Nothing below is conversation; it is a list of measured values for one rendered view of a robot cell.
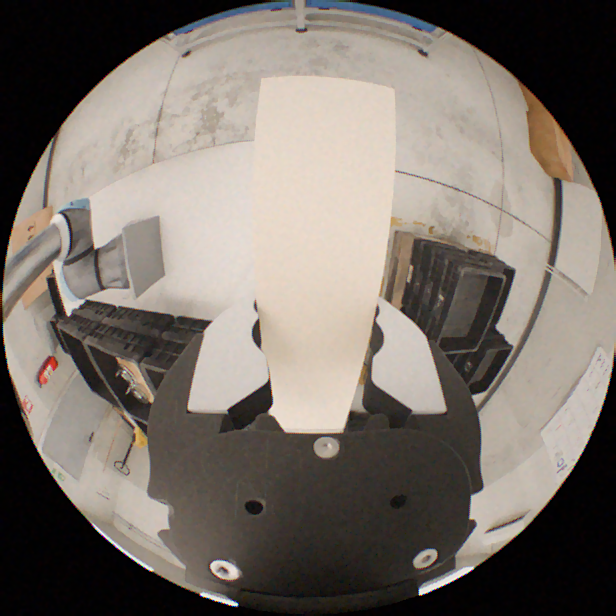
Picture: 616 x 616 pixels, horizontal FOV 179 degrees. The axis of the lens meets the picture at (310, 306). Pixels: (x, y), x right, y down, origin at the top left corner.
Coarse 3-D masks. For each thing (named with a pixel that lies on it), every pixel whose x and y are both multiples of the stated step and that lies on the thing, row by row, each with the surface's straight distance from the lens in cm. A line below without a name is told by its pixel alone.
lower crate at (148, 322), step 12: (120, 312) 86; (132, 312) 82; (144, 312) 79; (156, 312) 75; (120, 324) 76; (132, 324) 73; (144, 324) 72; (156, 324) 71; (168, 324) 70; (156, 336) 65
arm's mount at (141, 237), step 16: (128, 224) 58; (144, 224) 59; (128, 240) 55; (144, 240) 59; (160, 240) 65; (128, 256) 55; (144, 256) 59; (160, 256) 65; (128, 272) 55; (144, 272) 60; (160, 272) 65; (144, 288) 60
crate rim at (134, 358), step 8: (88, 336) 80; (96, 344) 73; (104, 344) 71; (112, 352) 66; (120, 352) 64; (128, 352) 62; (128, 360) 61; (136, 360) 59; (104, 376) 88; (144, 376) 62; (112, 392) 94; (152, 392) 66; (136, 416) 99
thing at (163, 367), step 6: (144, 360) 58; (150, 360) 57; (156, 360) 56; (144, 366) 57; (150, 366) 56; (156, 366) 54; (162, 366) 54; (168, 366) 53; (144, 372) 60; (162, 372) 54; (150, 378) 61; (150, 384) 63; (156, 390) 64; (252, 426) 59
